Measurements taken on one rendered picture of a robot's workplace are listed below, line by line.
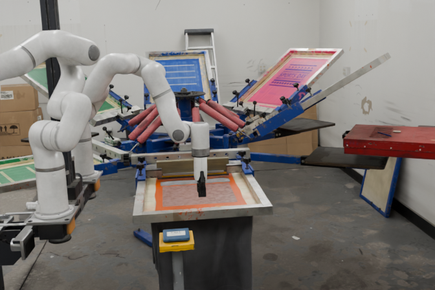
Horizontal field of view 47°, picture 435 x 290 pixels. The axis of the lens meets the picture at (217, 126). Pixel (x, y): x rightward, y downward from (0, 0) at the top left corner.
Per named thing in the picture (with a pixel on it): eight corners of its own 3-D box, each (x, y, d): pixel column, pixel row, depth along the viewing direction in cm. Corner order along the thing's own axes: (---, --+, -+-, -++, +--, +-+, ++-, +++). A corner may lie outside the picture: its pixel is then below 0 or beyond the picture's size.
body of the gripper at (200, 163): (190, 149, 209) (191, 175, 211) (191, 155, 199) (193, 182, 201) (208, 149, 210) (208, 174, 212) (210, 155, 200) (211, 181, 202)
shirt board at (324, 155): (390, 163, 316) (390, 150, 314) (383, 180, 280) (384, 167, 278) (199, 149, 369) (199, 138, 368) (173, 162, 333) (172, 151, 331)
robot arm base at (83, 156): (56, 180, 204) (53, 144, 202) (65, 172, 217) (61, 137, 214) (95, 179, 205) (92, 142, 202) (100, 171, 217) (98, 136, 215)
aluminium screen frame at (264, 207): (272, 214, 211) (272, 206, 210) (133, 224, 205) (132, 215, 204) (243, 166, 288) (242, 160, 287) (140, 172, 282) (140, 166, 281)
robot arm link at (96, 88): (104, 41, 192) (118, 39, 211) (55, 118, 200) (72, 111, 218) (134, 62, 193) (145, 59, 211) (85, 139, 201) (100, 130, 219)
